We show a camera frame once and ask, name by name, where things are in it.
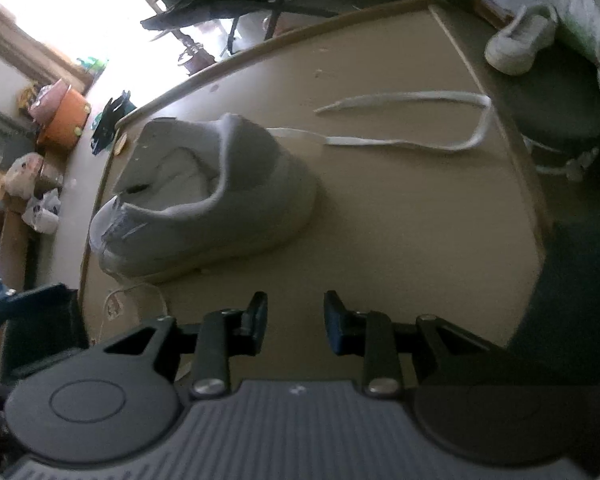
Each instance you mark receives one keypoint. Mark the orange plastic tub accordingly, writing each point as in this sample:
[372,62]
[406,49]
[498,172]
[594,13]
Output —
[62,120]

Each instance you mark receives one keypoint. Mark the white shoelace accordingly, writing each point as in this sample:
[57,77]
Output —
[360,141]

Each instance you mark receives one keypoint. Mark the printed plastic bag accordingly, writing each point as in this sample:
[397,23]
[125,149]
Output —
[24,175]

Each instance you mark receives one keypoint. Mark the patchwork quilt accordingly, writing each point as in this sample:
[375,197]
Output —
[590,20]

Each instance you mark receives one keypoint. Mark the beige curtain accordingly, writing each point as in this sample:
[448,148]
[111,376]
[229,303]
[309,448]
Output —
[10,25]

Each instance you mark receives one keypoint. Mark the round tan disc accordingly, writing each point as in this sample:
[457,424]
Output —
[120,145]

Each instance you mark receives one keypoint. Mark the green plastic toy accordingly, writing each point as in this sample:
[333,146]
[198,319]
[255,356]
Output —
[91,63]

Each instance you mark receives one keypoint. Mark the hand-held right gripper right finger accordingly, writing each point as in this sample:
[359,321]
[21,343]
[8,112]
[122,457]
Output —
[332,317]

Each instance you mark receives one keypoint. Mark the dark round stool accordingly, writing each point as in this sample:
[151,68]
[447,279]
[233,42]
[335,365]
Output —
[555,115]

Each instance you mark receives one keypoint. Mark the white plastic bag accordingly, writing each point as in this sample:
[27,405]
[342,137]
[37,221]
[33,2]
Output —
[42,212]

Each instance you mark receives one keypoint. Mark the black trash bag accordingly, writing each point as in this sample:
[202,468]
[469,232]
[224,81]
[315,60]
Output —
[115,120]

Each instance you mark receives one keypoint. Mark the pink plastic basket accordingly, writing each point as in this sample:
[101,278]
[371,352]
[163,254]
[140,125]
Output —
[50,100]

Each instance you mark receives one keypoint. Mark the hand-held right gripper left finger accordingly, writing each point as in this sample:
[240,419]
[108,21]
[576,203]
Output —
[260,316]

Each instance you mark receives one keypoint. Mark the white sneaker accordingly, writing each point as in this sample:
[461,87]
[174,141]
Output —
[240,210]
[515,45]

